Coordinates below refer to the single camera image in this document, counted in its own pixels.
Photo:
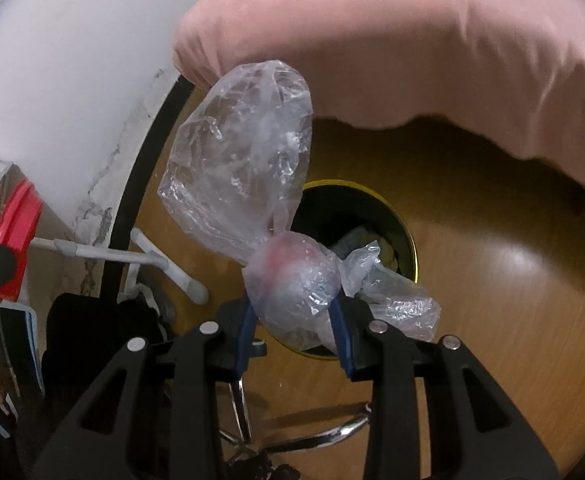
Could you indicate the white desk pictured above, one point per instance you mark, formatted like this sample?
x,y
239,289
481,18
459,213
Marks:
x,y
107,255

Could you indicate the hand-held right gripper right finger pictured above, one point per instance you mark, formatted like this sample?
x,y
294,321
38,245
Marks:
x,y
341,341

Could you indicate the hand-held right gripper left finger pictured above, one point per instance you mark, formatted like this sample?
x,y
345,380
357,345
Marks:
x,y
245,332

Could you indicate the clear plastic bag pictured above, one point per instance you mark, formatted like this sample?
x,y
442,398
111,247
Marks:
x,y
242,160

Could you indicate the pink bed blanket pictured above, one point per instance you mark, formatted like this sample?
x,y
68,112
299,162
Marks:
x,y
397,45

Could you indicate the white blue-edged panel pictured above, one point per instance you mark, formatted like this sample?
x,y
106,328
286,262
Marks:
x,y
20,350

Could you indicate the black office chair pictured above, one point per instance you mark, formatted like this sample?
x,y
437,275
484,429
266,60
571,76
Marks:
x,y
97,325

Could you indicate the red plastic lid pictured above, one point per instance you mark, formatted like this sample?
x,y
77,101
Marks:
x,y
17,225

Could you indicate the black bin with gold rim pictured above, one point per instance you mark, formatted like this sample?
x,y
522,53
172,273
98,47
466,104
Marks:
x,y
387,225

